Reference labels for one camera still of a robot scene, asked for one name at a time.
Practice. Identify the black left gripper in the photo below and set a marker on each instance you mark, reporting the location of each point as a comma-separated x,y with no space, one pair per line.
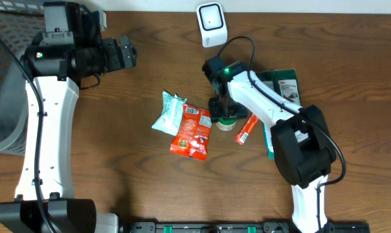
113,61

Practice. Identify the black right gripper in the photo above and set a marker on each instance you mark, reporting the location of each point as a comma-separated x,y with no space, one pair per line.
215,111

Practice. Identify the green lid spice jar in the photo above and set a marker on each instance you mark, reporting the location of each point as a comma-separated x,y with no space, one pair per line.
226,125

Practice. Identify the red sachet stick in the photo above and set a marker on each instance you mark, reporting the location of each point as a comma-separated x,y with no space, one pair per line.
242,136

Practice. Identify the orange snack packet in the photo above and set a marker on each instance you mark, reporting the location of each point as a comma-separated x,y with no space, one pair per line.
193,135

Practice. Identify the mint green wipes pack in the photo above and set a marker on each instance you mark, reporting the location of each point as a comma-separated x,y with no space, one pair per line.
170,119

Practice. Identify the green product pouch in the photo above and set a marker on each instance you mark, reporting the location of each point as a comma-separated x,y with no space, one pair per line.
284,82

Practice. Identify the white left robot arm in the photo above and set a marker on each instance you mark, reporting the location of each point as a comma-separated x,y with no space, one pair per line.
54,68

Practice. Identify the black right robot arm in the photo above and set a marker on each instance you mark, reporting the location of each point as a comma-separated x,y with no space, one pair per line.
303,148

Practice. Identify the white barcode scanner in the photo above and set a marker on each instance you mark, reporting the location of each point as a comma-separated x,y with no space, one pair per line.
212,24

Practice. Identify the grey plastic mesh basket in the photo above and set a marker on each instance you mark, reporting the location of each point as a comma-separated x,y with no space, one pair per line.
17,33

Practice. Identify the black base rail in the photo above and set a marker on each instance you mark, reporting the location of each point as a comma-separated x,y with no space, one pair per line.
272,226

